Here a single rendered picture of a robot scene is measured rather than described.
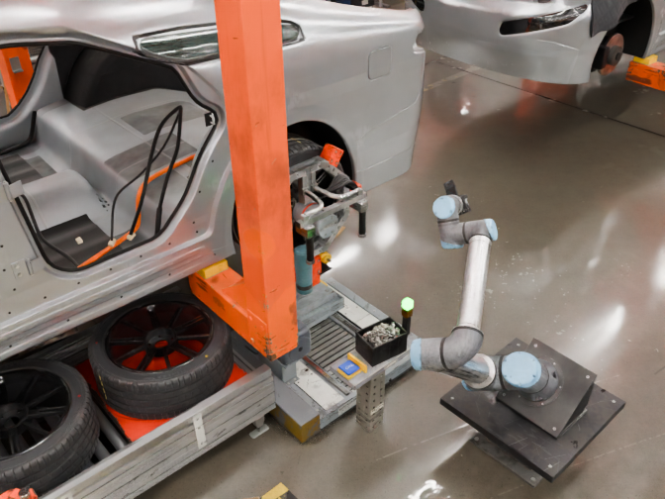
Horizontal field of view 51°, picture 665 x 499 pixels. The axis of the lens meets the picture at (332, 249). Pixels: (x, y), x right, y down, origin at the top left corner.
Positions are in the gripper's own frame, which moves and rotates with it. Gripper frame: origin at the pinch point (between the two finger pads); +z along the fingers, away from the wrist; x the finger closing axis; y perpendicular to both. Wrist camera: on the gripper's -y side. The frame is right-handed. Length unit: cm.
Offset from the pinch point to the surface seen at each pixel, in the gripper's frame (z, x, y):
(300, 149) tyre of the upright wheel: -11, -60, -54
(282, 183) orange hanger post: -79, -42, -29
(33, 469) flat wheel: -128, -165, 35
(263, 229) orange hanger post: -80, -57, -16
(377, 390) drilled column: -16, -70, 67
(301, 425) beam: -31, -107, 69
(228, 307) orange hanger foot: -46, -110, 4
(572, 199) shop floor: 235, 19, 21
